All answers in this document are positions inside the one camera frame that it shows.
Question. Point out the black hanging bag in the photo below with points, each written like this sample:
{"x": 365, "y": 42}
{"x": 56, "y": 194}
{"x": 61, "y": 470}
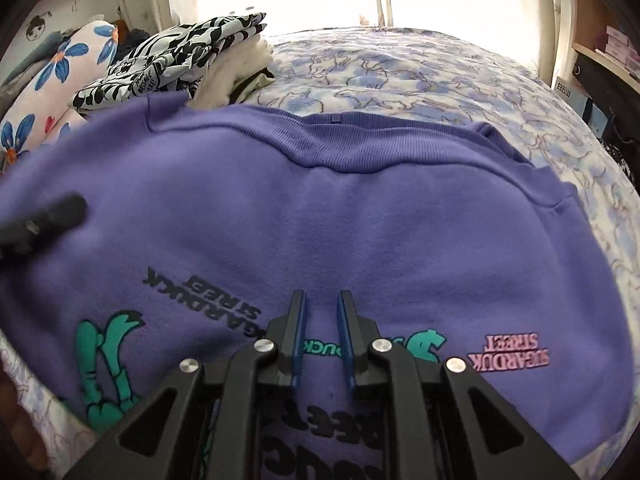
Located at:
{"x": 617, "y": 101}

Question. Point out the black white patterned garment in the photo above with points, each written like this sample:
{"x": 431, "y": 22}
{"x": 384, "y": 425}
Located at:
{"x": 175, "y": 59}

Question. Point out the wooden shelf unit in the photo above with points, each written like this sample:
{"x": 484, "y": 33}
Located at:
{"x": 598, "y": 35}

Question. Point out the cream folded garment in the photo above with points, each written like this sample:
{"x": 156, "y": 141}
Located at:
{"x": 228, "y": 69}

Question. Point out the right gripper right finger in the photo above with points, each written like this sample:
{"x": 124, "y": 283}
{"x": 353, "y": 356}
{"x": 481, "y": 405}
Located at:
{"x": 439, "y": 420}

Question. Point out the purple zip hoodie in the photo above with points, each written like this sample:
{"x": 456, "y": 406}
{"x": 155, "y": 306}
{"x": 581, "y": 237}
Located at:
{"x": 201, "y": 225}

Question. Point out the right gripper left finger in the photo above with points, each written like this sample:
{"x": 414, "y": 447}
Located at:
{"x": 205, "y": 421}

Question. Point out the blue flower print pillow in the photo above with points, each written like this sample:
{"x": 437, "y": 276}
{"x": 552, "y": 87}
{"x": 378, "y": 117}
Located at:
{"x": 43, "y": 109}

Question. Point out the cat print fleece blanket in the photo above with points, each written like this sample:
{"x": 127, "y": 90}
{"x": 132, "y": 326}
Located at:
{"x": 417, "y": 76}

